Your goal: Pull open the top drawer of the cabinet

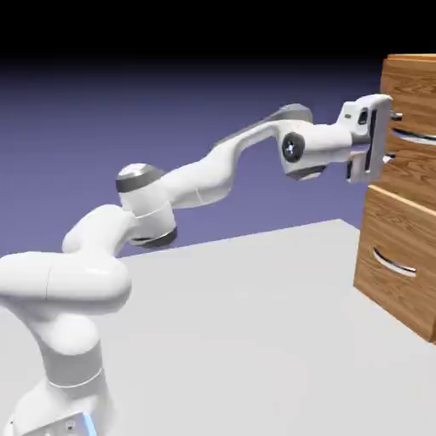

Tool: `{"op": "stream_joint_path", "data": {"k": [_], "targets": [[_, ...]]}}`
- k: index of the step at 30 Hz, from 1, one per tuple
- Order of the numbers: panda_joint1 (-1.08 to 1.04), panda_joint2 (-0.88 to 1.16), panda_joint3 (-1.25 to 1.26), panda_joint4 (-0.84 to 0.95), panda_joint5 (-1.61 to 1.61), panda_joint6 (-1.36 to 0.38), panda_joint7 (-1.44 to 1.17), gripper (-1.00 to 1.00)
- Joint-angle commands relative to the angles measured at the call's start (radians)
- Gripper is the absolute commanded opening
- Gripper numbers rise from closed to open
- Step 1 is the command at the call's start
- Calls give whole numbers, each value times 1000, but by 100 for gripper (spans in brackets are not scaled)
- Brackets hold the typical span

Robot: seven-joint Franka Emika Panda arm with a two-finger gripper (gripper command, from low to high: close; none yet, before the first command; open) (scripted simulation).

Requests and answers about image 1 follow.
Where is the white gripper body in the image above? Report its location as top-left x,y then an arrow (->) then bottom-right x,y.
346,94 -> 393,184

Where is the curved silver drawer handle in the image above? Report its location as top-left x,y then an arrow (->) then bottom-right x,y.
390,127 -> 436,146
372,246 -> 417,278

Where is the light wood cabinet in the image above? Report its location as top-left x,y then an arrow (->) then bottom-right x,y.
353,53 -> 436,344

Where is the wood drawer front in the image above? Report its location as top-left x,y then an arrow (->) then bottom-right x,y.
373,58 -> 436,212
353,184 -> 436,342

